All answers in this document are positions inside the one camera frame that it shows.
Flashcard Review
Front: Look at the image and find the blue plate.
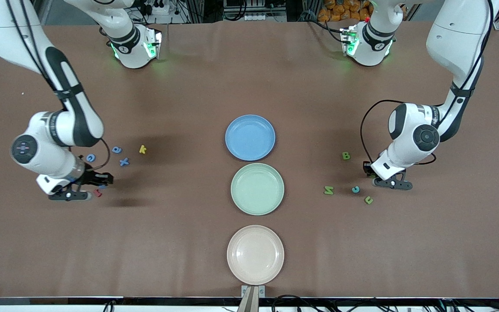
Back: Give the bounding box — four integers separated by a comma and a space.
225, 114, 276, 162

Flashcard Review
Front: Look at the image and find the green plate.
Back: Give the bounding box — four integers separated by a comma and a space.
230, 163, 285, 216

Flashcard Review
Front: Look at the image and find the beige plate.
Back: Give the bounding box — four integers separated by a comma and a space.
227, 225, 285, 286

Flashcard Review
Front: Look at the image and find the pile of orange objects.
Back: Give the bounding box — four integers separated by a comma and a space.
318, 0, 373, 22

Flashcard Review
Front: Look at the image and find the white power strip with plugs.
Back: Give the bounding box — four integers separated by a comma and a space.
139, 0, 170, 16

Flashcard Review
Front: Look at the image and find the metal bracket with post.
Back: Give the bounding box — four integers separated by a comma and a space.
237, 285, 266, 312

